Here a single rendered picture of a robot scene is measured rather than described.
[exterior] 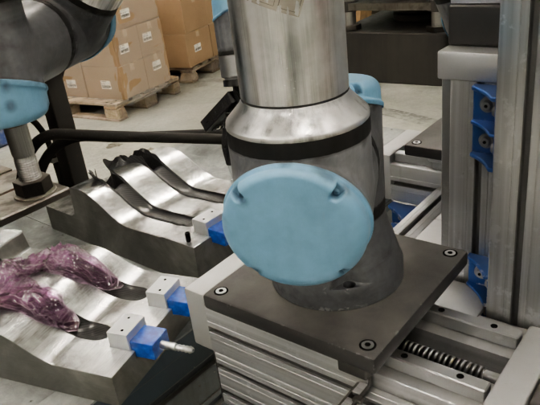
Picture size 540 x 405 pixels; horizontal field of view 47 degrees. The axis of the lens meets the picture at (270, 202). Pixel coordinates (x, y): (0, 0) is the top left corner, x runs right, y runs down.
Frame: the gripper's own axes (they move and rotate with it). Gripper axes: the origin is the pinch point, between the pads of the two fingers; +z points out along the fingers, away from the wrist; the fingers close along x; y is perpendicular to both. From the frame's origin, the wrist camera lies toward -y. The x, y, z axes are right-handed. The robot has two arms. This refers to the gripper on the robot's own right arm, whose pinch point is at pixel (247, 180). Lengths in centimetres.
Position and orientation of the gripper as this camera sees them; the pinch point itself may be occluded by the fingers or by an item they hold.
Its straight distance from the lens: 123.5
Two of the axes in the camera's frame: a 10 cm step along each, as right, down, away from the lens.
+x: 6.5, -2.7, 7.1
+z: 1.3, 9.6, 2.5
